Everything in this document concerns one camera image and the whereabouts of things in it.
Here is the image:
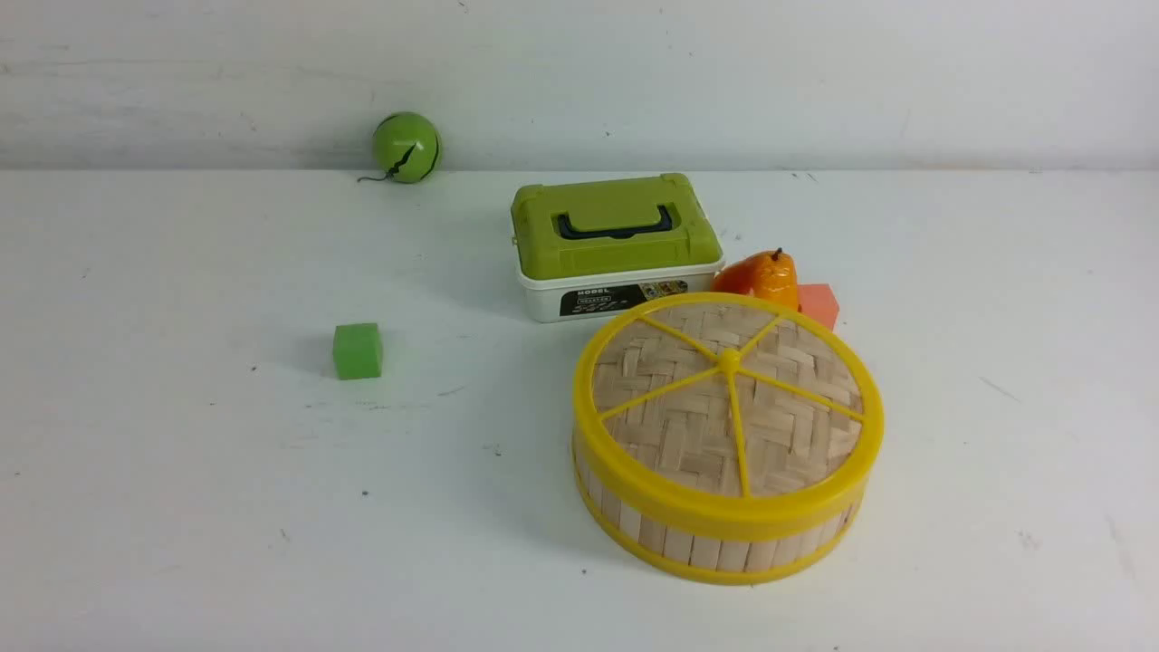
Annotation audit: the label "yellow woven bamboo steamer lid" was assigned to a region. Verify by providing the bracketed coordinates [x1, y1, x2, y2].
[573, 292, 885, 541]

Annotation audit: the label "yellow bamboo steamer basket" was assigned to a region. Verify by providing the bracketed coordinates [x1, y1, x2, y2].
[571, 433, 867, 585]

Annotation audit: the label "green lidded plastic box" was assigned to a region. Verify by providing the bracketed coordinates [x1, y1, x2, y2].
[511, 173, 724, 323]

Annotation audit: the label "orange toy pepper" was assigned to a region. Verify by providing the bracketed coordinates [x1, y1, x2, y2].
[710, 248, 800, 312]

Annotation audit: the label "green foam cube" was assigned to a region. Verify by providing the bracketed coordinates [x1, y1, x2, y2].
[331, 322, 384, 380]

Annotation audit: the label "salmon pink foam block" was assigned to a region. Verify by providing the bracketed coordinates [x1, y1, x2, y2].
[799, 283, 840, 331]

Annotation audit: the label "green toy ball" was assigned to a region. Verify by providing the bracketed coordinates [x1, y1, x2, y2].
[357, 111, 444, 185]

